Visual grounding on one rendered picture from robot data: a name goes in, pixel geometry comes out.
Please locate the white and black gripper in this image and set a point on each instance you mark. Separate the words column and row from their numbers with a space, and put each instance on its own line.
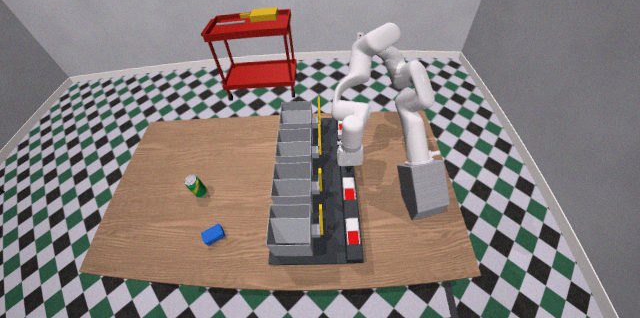
column 349, row 160

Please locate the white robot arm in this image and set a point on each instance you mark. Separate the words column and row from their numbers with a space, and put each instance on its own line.
column 402, row 75

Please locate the green drink can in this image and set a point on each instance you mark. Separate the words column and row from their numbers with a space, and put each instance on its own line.
column 194, row 184

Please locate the blue plastic box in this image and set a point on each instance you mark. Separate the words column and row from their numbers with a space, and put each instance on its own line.
column 213, row 234

